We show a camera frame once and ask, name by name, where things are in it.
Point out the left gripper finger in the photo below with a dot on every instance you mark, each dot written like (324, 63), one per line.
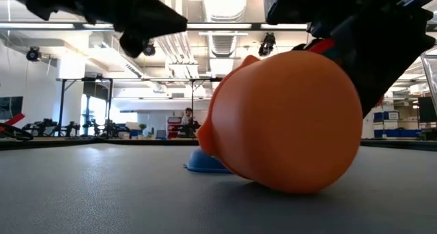
(134, 46)
(153, 19)

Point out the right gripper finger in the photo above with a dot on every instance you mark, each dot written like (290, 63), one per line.
(382, 56)

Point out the red measuring cup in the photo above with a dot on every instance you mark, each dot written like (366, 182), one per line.
(322, 45)

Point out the large orange measuring cup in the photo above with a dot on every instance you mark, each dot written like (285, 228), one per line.
(283, 125)

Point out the small blue measuring cup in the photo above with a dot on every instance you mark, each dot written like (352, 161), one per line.
(203, 162)

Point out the clear glass pitcher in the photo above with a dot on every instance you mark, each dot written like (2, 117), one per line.
(432, 70)

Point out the black monitor by shelves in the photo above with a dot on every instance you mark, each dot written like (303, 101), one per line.
(426, 109)

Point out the blue storage bin row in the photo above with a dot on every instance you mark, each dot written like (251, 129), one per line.
(399, 133)

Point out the small background potted plant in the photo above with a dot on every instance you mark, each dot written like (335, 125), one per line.
(142, 126)

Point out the red cabinet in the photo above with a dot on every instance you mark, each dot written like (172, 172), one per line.
(174, 123)

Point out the person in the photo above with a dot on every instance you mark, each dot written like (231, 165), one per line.
(186, 119)

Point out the black background robot rig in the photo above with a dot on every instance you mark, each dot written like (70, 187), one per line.
(44, 126)

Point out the red bar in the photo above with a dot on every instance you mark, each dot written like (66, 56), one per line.
(15, 118)

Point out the black curved tool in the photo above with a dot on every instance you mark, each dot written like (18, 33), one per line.
(17, 134)

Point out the black ceiling camera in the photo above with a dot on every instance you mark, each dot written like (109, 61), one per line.
(33, 54)
(149, 50)
(267, 44)

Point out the black metal frame stand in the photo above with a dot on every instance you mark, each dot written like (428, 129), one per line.
(192, 97)
(62, 104)

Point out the dark wall screen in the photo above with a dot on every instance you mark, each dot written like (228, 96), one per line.
(10, 107)

